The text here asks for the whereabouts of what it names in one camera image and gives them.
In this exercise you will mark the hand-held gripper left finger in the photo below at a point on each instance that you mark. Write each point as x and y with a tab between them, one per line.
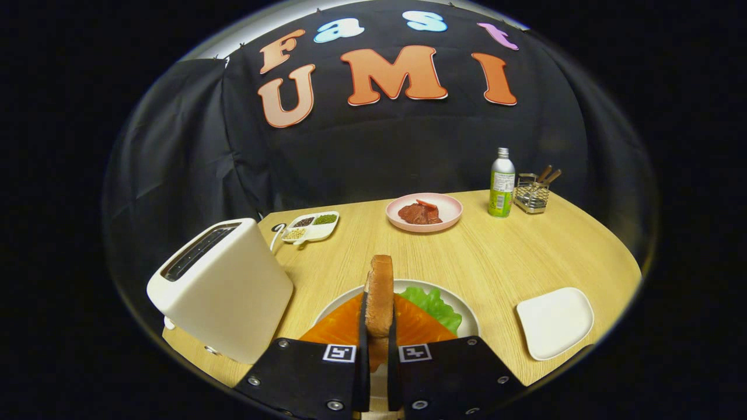
363	379

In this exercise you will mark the white round plate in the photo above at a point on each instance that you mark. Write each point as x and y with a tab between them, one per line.
335	303

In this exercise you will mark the white square plate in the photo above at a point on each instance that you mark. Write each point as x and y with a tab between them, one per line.
554	324

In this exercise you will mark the black backdrop cloth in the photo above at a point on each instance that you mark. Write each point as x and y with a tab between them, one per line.
350	151

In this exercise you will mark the white divided condiment dish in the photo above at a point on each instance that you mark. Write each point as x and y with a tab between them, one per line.
318	233

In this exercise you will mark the toasted bread slice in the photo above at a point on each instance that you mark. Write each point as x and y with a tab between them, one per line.
380	291

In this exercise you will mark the red meat pieces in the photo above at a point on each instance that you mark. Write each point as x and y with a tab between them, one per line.
417	214

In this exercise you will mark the pink plate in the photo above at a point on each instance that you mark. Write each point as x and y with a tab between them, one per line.
450	213

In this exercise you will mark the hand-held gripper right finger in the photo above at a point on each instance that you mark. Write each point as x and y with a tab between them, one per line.
393	379

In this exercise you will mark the white toaster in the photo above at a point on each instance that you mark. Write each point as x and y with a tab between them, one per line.
233	291

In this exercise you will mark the green and silver bottle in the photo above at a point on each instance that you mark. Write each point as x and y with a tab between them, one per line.
502	186

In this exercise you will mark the green lettuce leaf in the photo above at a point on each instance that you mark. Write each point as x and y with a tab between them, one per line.
435	306

